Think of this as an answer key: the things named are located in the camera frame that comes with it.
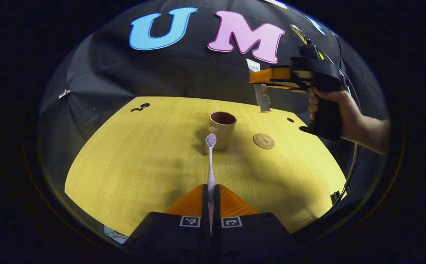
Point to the white cloth clip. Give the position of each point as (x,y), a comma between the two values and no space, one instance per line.
(64,94)

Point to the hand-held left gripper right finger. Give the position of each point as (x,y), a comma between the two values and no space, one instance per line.
(235,238)

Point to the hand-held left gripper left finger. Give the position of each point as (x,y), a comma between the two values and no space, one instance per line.
(187,238)

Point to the white toothpaste tube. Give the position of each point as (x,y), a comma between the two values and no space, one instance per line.
(263,97)

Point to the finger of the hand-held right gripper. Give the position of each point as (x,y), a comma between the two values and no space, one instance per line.
(271,76)

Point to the black backdrop cloth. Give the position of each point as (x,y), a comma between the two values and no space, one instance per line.
(161,73)

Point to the beige cup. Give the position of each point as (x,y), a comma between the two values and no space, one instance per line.
(224,135)

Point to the round brown coaster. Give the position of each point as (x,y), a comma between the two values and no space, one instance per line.
(264,141)

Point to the pink toothbrush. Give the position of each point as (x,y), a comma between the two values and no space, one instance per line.
(211,172)

